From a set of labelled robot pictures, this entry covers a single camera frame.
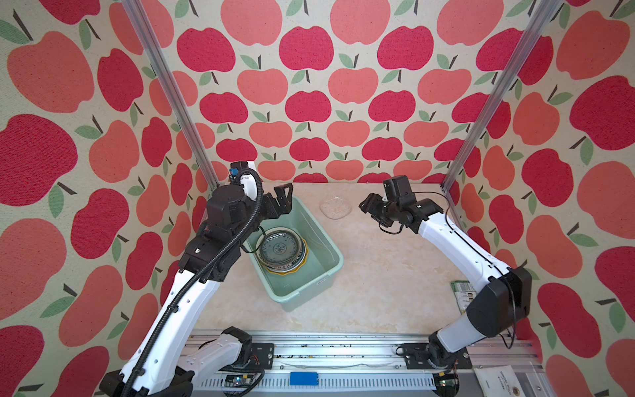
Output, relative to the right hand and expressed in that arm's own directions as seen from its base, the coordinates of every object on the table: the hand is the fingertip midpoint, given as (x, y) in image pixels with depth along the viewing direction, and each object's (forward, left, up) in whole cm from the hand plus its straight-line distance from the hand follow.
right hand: (368, 206), depth 83 cm
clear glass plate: (+17, +11, -22) cm, 30 cm away
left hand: (-13, +24, +19) cm, 34 cm away
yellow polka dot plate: (-15, +26, -21) cm, 36 cm away
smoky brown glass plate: (-9, +31, -18) cm, 37 cm away
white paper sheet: (-43, -39, -22) cm, 62 cm away
